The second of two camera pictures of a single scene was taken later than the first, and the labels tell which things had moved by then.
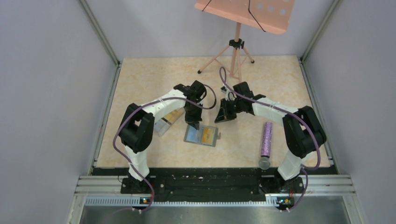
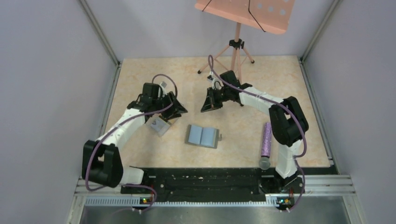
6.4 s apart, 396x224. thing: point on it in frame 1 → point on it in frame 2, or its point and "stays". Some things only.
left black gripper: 194,121 → 178,108
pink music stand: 271,16 stays
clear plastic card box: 162,124 stays
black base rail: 213,184 stays
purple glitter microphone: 265,161 stays
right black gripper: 224,114 → 210,103
